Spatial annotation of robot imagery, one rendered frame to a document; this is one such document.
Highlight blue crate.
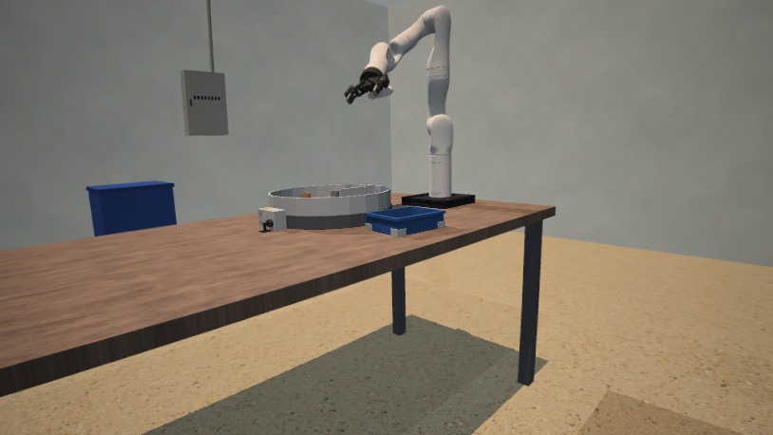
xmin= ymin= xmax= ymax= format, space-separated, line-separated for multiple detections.
xmin=365 ymin=206 xmax=445 ymax=237

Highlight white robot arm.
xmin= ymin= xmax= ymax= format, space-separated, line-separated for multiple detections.
xmin=365 ymin=6 xmax=453 ymax=198

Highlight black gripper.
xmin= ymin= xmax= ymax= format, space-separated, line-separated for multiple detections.
xmin=344 ymin=66 xmax=389 ymax=104

